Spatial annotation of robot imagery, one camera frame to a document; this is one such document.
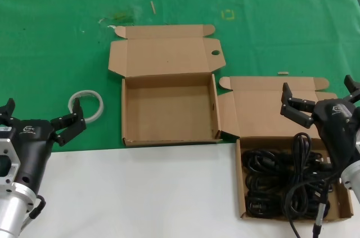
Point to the green table cloth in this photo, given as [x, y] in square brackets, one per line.
[42, 38]

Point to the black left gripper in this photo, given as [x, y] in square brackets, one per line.
[33, 148]

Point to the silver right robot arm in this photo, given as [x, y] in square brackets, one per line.
[353, 177]

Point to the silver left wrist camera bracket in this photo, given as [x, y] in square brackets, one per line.
[8, 165]

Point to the thin wooden stick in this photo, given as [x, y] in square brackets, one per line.
[153, 7]

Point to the small tan block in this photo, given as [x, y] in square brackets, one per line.
[282, 73]

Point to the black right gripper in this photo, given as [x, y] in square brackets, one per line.
[337, 125]

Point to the clear tape roll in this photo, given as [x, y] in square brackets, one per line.
[99, 108]

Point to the cardboard box without hole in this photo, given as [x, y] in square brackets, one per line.
[258, 108]

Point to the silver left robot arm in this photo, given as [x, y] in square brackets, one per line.
[14, 210]

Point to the cardboard box with round hole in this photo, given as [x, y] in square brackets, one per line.
[168, 108]

